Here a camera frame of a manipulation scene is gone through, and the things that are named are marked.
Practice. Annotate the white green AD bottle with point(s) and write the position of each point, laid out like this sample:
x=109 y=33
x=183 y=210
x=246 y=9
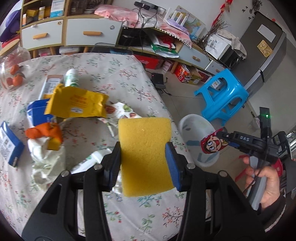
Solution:
x=71 y=78

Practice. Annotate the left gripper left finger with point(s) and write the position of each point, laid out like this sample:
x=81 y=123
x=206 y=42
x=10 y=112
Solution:
x=111 y=164

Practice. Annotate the black device on floor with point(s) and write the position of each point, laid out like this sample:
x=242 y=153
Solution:
x=157 y=80

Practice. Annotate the red cartoon wrapper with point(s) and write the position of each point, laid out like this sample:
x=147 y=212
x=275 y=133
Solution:
x=212 y=143

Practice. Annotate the floral tablecloth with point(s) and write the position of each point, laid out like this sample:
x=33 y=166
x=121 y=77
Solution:
x=123 y=79

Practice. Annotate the pink cloth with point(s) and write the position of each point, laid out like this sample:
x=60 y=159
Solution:
x=138 y=19

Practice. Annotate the right hand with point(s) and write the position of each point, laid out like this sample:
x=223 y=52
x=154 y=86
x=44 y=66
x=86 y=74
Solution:
x=272 y=189

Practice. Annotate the grey refrigerator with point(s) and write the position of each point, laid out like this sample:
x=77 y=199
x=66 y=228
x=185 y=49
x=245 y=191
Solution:
x=265 y=43

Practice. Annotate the blue plastic stool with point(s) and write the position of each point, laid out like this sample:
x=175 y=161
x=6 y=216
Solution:
x=224 y=96

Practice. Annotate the black microwave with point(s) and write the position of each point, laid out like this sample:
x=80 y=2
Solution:
x=220 y=48

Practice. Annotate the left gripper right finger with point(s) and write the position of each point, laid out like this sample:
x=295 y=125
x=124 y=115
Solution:
x=177 y=165

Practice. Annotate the white wooden cabinet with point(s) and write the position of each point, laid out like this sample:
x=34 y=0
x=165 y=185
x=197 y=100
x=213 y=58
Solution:
x=93 y=30

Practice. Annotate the colourful snack carton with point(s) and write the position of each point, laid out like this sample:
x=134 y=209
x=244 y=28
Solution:
x=190 y=75

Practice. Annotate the orange peel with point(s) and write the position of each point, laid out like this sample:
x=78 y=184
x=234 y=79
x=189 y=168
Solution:
x=48 y=130

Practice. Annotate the white floral wrapper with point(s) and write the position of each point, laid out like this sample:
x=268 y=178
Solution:
x=115 y=112

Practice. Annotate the blue white wrapper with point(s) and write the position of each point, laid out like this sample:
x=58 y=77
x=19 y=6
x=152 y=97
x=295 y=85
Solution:
x=36 y=113

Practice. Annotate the yellow snack bag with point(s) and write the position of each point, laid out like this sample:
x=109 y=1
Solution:
x=74 y=102

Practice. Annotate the glass jar with oranges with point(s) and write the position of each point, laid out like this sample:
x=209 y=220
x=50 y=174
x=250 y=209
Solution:
x=12 y=57

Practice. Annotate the yellow sponge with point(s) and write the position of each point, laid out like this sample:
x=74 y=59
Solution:
x=144 y=169

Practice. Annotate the red cardboard box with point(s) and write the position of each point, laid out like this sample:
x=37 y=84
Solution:
x=150 y=62

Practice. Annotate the light blue milk carton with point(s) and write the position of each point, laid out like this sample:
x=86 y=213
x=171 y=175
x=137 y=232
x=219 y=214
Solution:
x=50 y=83

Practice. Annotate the white plastic bag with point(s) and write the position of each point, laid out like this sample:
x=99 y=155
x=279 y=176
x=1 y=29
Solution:
x=49 y=163

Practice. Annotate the dark blue small box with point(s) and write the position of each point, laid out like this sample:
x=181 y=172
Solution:
x=11 y=146

